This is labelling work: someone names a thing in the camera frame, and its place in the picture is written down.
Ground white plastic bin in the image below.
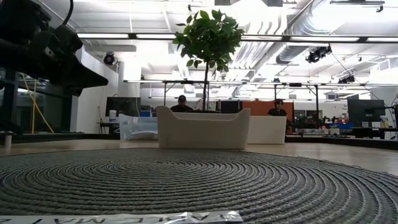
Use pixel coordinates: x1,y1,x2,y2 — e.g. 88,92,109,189
247,115,288,145

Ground silver metal post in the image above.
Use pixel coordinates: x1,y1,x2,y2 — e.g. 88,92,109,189
2,130,14,149

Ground black computer monitor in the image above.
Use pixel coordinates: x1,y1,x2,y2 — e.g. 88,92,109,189
346,98,386,129
104,96,142,118

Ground black ceiling camera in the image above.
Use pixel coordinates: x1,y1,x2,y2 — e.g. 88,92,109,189
103,51,116,66

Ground clear plastic bin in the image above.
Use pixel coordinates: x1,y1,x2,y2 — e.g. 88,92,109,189
118,113,159,141

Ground orange partition panel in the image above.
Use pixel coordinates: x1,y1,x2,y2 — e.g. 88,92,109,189
241,100,295,117

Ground grey plastic bin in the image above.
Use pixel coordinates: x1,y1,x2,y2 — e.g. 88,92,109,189
155,105,251,151

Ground silver ceiling air duct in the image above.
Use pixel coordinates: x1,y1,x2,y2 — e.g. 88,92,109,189
231,0,333,71

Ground overhead light bar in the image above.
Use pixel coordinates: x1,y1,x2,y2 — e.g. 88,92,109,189
76,32,398,44

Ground white tape label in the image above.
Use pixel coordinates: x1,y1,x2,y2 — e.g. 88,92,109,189
0,210,244,224

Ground black ceiling spotlight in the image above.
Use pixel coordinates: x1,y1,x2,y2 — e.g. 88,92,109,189
337,75,356,85
305,45,333,64

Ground person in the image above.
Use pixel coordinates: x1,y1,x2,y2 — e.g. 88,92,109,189
169,94,195,113
267,98,289,118

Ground green potted plant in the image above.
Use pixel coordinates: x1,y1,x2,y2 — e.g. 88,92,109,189
172,9,246,115

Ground black background table frame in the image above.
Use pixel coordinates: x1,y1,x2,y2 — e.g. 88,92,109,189
123,79,322,116

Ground yellow extension cable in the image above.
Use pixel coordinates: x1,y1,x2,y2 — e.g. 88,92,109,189
21,73,56,135

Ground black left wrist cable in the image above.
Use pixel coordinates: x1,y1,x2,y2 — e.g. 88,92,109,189
62,0,75,27

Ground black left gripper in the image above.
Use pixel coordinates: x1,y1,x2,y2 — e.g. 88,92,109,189
0,0,109,97

